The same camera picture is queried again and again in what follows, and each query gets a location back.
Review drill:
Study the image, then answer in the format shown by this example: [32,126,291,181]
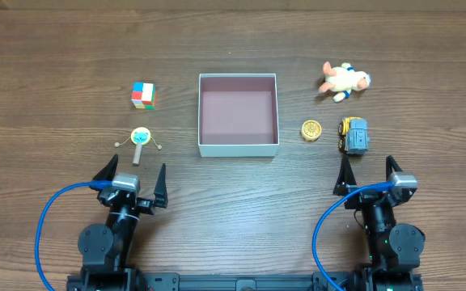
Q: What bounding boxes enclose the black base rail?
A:
[66,272,424,291]

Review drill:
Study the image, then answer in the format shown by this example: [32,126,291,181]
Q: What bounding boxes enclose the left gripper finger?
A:
[154,163,168,209]
[92,154,119,181]

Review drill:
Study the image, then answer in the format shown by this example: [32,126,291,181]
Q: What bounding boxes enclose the left blue cable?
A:
[34,181,113,291]

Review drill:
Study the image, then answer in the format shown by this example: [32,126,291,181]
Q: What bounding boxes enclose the right blue cable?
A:
[311,181,396,291]

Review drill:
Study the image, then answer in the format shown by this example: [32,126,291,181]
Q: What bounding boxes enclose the wooden cat rattle drum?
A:
[114,127,163,166]

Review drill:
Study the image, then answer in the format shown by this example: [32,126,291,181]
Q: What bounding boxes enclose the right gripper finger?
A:
[386,155,403,180]
[333,155,358,196]

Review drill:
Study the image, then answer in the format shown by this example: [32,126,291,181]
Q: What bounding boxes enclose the white box with pink interior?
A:
[197,73,280,158]

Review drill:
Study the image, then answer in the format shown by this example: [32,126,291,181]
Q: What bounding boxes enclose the blue cable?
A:
[311,181,396,291]
[34,181,113,291]

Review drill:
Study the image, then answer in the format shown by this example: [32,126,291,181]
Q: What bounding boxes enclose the cream plush pig toy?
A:
[319,61,371,103]

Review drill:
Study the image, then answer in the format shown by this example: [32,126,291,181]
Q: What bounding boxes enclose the golden round wheel toy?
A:
[300,120,322,141]

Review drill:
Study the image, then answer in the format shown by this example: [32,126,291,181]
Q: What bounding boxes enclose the colourful puzzle cube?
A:
[131,82,157,110]

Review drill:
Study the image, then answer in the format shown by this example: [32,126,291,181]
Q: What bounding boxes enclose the yellow grey toy truck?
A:
[338,116,371,155]

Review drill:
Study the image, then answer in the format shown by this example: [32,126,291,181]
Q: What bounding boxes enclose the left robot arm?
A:
[66,155,168,291]

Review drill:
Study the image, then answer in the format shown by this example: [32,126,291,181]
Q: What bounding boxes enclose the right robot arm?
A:
[333,156,426,290]

